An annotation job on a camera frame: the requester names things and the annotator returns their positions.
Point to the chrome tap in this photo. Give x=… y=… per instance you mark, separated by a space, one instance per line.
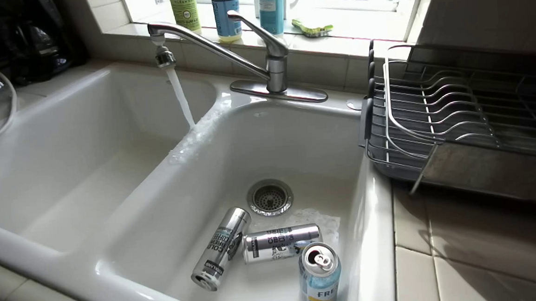
x=263 y=71

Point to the chrome tap lever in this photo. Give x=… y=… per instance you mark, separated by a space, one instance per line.
x=261 y=32

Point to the slim silver can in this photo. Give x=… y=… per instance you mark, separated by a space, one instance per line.
x=280 y=243
x=221 y=248

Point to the green scrub brush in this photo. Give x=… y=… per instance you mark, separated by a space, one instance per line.
x=311 y=28

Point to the light blue drink can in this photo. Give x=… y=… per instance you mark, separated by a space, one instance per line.
x=320 y=277

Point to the blue and white soap bottle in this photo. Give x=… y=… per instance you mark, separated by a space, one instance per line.
x=225 y=13

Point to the teal soap bottle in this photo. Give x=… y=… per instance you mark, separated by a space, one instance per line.
x=271 y=6

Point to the white double sink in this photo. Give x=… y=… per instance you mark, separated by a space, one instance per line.
x=127 y=210

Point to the green soap bottle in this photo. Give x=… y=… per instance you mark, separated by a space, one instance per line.
x=185 y=9

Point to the grey dish rack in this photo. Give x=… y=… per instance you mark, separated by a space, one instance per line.
x=461 y=110

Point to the black coffee maker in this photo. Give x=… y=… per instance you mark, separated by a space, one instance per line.
x=23 y=35

